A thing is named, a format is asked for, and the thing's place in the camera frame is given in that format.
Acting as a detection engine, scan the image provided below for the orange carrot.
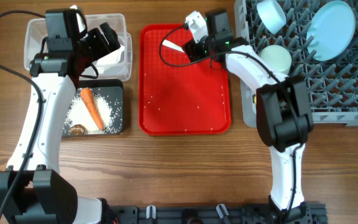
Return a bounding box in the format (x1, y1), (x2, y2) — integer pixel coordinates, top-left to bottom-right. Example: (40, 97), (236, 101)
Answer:
(80, 88), (104, 130)

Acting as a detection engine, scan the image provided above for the red serving tray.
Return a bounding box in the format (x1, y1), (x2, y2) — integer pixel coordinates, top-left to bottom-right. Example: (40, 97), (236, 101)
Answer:
(138, 24), (231, 136)

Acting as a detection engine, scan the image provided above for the clear plastic waste bin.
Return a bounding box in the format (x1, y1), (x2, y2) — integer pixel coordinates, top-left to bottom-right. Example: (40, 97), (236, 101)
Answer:
(24, 13), (132, 82)

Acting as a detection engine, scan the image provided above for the green bowl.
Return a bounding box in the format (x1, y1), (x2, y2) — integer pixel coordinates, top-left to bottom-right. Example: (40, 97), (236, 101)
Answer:
(259, 45), (292, 75)

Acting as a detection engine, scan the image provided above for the grey dishwasher rack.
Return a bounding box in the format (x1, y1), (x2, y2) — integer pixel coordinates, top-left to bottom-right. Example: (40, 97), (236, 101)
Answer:
(234, 0), (358, 126)

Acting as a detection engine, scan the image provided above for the light blue plate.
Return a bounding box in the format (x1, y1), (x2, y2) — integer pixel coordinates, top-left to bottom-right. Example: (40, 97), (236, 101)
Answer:
(306, 1), (356, 62)

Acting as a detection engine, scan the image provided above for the brown food scrap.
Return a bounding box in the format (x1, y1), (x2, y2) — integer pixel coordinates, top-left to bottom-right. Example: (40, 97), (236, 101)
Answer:
(69, 124), (86, 136)

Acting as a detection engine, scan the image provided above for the white plastic spoon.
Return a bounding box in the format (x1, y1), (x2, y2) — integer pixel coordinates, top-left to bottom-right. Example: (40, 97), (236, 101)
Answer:
(162, 40), (184, 53)

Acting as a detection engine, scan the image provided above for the black food waste tray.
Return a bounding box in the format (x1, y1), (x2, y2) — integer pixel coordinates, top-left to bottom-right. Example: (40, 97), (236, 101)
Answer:
(61, 78), (124, 138)

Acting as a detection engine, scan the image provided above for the pile of white rice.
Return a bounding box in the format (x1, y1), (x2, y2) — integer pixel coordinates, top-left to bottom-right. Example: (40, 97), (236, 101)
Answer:
(63, 87), (122, 135)

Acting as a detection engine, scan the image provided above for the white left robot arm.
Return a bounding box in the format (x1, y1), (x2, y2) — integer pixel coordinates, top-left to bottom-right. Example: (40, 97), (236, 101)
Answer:
(0, 23), (119, 223)

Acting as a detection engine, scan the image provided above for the light blue bowl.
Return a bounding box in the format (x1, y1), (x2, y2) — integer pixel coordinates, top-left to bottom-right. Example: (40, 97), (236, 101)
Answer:
(256, 0), (287, 34)

